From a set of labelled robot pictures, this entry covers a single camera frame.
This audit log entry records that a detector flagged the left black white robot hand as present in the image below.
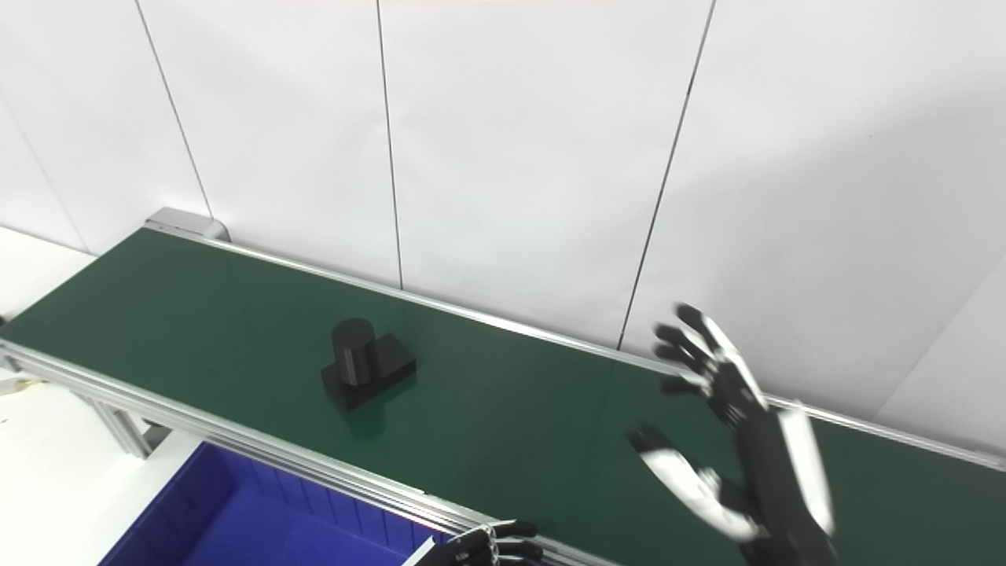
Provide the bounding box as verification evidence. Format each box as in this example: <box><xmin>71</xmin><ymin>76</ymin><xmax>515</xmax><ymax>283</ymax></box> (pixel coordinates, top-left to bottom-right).
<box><xmin>405</xmin><ymin>519</ymin><xmax>543</xmax><ymax>566</ymax></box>

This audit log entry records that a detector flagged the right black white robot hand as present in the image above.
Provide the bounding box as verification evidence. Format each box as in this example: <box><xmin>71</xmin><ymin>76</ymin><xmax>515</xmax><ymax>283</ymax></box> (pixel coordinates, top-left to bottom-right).
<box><xmin>629</xmin><ymin>303</ymin><xmax>838</xmax><ymax>566</ymax></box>

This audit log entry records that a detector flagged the black cylinder-on-base part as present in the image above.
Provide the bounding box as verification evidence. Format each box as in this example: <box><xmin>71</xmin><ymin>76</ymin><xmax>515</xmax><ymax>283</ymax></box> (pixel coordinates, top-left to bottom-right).
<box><xmin>321</xmin><ymin>318</ymin><xmax>417</xmax><ymax>413</ymax></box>

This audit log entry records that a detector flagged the green conveyor belt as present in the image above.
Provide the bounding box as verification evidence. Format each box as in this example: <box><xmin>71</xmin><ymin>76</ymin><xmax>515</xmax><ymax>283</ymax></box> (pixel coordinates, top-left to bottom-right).
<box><xmin>0</xmin><ymin>208</ymin><xmax>1006</xmax><ymax>566</ymax></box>
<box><xmin>0</xmin><ymin>228</ymin><xmax>1006</xmax><ymax>566</ymax></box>

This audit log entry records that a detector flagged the blue plastic bin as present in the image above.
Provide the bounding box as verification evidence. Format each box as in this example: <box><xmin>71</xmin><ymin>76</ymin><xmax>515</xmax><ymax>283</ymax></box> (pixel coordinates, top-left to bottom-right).
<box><xmin>98</xmin><ymin>442</ymin><xmax>457</xmax><ymax>566</ymax></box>

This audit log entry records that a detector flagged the aluminium conveyor leg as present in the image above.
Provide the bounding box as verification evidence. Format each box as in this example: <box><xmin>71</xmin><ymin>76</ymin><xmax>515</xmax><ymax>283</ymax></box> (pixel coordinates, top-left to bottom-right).
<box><xmin>79</xmin><ymin>397</ymin><xmax>170</xmax><ymax>458</ymax></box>

